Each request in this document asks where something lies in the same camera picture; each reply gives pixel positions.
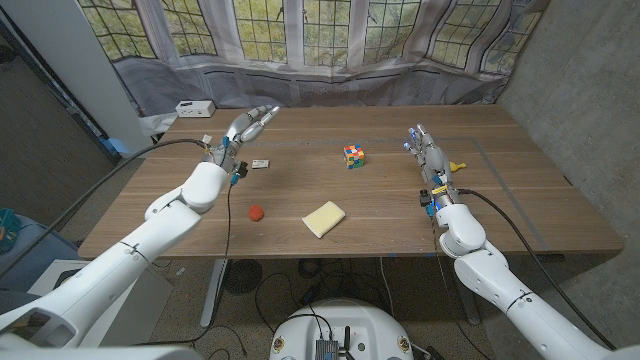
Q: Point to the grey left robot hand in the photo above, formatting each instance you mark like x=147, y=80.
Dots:
x=240, y=132

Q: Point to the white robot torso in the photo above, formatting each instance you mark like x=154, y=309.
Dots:
x=345, y=320

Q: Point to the white upright panel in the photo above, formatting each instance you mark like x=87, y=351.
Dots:
x=80, y=65

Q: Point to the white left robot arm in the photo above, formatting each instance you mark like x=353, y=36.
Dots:
x=150, y=240

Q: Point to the white table leg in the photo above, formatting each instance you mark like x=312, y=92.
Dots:
x=214, y=292

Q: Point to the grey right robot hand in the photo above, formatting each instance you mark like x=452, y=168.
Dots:
x=436, y=160

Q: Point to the grey table leg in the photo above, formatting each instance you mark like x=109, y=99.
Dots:
x=467, y=310

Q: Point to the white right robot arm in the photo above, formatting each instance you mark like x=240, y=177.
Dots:
x=490, y=280

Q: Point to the round black fan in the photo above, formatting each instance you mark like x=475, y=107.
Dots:
x=243, y=276

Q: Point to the blue upholstered seat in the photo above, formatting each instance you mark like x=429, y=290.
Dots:
x=30, y=250

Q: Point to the black and yellow device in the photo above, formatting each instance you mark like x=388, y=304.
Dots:
x=70, y=277

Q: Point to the grey electronics box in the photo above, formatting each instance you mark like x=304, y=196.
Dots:
x=326, y=350

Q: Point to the printed window backdrop cloth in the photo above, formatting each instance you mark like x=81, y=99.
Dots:
x=320, y=75

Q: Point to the white power box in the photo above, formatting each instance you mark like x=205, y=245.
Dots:
x=195, y=108

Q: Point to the red toy strawberry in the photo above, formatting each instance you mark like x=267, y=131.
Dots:
x=256, y=212

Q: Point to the multicoloured puzzle cube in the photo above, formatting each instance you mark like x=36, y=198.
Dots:
x=354, y=156

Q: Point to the small white card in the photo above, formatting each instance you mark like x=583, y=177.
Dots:
x=260, y=164

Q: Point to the yellow sponge block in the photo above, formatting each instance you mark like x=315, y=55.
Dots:
x=324, y=218

